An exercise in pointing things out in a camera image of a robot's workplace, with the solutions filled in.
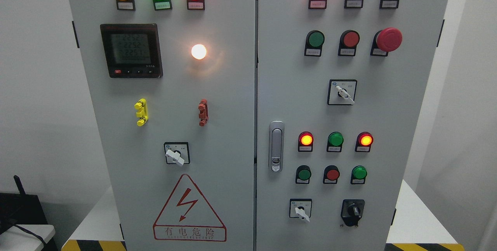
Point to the black rotary knob switch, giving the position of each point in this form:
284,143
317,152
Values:
352,211

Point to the grey electrical control cabinet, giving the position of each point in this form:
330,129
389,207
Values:
254,73

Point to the red terminal connector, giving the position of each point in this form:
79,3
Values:
203,112

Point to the red lit indicator middle left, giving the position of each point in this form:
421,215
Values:
305,142

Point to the white glowing pilot lamp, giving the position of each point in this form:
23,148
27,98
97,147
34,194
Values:
199,51

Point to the green push button lower left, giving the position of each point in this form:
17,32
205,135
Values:
303,174

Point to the green push button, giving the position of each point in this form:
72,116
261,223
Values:
303,174
358,175
314,43

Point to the green indicator middle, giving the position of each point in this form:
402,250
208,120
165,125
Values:
335,142

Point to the green push button upper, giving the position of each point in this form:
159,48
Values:
314,43

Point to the red push button lower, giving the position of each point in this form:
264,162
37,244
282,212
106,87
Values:
331,175

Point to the red push button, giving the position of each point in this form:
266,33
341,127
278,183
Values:
331,175
348,43

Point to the yellow terminal connector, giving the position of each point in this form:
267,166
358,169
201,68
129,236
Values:
142,112

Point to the red indicator middle right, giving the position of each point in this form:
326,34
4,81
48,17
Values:
363,142

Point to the red electrical hazard warning sticker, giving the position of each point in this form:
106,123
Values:
188,216

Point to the red push button upper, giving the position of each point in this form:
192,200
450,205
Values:
348,43

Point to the green push button lower right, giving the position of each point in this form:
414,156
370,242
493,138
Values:
358,175

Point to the black digital power meter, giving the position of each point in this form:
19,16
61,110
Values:
132,50

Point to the red emergency stop mushroom button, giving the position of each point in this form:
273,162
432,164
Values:
385,41

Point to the black device with antenna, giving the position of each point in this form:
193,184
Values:
20,208

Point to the silver door latch handle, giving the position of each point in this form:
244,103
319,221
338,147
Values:
276,143

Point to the left door white selector switch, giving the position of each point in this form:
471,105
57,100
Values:
177,153

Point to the upper right white selector switch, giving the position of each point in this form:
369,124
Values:
342,91

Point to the lower white selector switch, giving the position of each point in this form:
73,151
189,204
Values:
301,209

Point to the white box with cable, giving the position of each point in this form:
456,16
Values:
16,240

